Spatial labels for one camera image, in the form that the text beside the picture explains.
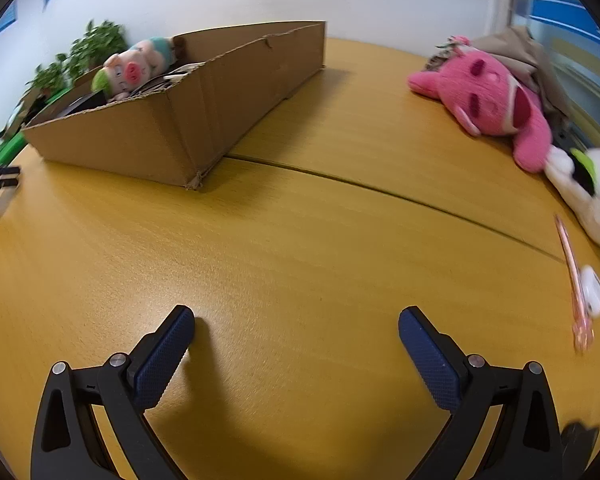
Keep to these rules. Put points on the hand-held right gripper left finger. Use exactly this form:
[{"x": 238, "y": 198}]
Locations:
[{"x": 162, "y": 355}]

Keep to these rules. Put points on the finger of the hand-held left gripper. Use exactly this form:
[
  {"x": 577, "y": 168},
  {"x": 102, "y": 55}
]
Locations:
[
  {"x": 5, "y": 183},
  {"x": 4, "y": 171}
]

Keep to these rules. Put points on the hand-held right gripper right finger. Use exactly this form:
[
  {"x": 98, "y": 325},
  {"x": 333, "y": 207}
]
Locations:
[{"x": 432, "y": 360}]

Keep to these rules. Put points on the pig plush toy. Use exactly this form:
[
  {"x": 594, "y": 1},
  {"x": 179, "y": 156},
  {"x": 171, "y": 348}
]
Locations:
[{"x": 130, "y": 67}]

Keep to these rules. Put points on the cardboard box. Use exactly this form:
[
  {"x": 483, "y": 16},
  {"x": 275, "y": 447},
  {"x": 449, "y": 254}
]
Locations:
[{"x": 180, "y": 130}]

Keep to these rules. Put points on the black box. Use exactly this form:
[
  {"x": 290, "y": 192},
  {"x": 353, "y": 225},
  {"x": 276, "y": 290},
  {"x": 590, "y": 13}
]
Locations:
[{"x": 180, "y": 74}]

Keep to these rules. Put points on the wooden desktop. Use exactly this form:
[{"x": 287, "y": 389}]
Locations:
[{"x": 300, "y": 240}]

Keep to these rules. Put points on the dark flat object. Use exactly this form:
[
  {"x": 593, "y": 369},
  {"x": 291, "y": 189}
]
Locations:
[{"x": 86, "y": 102}]

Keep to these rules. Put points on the green potted plant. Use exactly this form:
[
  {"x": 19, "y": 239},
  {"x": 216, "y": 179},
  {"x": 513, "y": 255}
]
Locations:
[{"x": 95, "y": 42}]

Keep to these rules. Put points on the small white case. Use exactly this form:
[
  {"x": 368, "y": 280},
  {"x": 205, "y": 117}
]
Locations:
[{"x": 592, "y": 290}]

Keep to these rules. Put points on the pink plush toy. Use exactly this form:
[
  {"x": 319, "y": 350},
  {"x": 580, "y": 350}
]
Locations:
[{"x": 480, "y": 95}]

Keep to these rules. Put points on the beige cloth bundle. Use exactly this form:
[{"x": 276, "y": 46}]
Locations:
[{"x": 525, "y": 55}]

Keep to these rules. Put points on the glass partition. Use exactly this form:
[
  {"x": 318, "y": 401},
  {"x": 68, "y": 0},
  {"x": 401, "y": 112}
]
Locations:
[{"x": 570, "y": 60}]

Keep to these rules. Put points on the blue banner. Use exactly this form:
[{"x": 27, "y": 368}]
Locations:
[{"x": 560, "y": 10}]

